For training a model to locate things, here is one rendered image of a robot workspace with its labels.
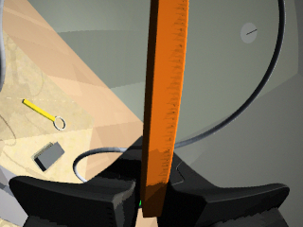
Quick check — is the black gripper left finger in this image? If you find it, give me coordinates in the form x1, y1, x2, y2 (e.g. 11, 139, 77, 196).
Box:
9, 136, 143, 227

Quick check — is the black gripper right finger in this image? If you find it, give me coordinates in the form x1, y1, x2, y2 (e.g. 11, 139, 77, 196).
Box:
156, 152, 291, 227

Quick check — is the yellow handle with grey loop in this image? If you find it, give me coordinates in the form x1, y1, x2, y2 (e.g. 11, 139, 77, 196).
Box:
23, 98, 67, 130

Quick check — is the orange handle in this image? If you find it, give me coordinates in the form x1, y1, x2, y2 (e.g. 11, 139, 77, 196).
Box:
140, 0, 189, 218

